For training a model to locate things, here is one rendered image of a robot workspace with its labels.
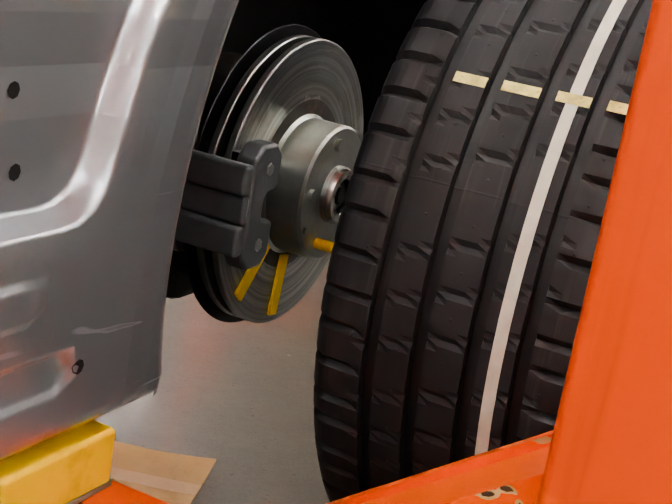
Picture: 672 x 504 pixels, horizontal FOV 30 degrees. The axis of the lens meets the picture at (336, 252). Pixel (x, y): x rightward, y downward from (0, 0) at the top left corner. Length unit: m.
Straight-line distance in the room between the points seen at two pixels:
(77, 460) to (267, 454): 1.80
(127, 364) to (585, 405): 0.42
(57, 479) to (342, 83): 0.64
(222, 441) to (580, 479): 2.13
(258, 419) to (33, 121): 2.12
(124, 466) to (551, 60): 1.76
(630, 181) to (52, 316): 0.42
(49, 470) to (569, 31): 0.52
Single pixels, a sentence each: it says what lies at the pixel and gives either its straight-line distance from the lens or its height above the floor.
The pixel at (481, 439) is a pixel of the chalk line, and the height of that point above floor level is 0.77.
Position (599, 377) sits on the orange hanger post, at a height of 0.94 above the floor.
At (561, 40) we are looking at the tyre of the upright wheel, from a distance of 1.01.
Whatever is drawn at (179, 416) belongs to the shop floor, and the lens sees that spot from 2.88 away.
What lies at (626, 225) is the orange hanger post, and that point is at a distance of 0.65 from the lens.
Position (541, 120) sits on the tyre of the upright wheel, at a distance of 0.98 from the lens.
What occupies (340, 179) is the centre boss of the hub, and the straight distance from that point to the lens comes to 1.34.
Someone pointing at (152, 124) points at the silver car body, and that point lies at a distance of 0.92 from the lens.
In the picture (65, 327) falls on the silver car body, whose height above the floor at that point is 0.83.
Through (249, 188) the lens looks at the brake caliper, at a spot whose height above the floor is 0.87.
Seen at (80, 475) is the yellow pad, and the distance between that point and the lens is 0.98.
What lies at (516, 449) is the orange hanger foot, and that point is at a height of 0.83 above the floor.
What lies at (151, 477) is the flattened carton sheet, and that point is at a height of 0.01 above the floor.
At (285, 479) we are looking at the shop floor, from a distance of 2.66.
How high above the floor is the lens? 1.14
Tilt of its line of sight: 15 degrees down
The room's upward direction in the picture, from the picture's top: 10 degrees clockwise
